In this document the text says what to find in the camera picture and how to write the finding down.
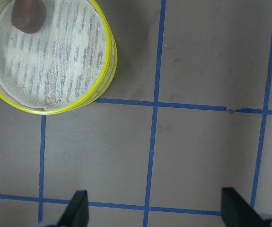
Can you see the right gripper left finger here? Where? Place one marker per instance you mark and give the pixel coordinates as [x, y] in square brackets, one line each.
[76, 213]

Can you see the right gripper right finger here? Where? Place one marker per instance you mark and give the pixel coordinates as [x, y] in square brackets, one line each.
[236, 212]

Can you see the yellow steamer basket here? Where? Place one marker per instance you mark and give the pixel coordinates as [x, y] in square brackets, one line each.
[58, 68]
[109, 75]

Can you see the brown bun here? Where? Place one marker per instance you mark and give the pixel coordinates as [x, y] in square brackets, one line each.
[28, 16]

